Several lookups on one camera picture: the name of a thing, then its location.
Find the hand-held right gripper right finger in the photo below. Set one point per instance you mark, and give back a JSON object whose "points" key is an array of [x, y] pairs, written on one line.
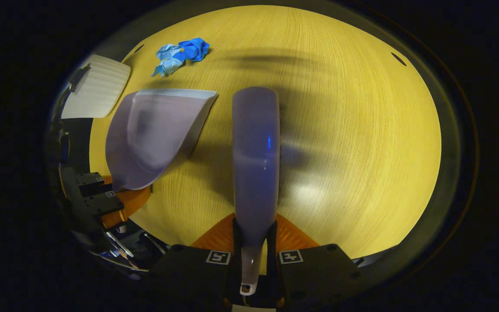
{"points": [[314, 277]]}

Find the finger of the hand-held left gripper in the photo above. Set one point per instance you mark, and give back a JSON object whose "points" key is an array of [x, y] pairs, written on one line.
{"points": [[102, 203], [89, 182]]}

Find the small grey dustpan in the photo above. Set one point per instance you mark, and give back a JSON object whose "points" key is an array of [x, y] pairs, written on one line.
{"points": [[154, 134]]}

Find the blue paper trash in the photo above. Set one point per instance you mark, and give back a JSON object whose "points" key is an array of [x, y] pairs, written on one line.
{"points": [[180, 54]]}

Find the white ribbed garbage bin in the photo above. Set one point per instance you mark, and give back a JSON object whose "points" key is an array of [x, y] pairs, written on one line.
{"points": [[98, 86]]}

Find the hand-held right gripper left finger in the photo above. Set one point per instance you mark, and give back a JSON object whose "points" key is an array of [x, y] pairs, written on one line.
{"points": [[197, 277]]}

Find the small grey broom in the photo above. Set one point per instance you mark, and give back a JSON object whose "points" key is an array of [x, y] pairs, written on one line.
{"points": [[256, 151]]}

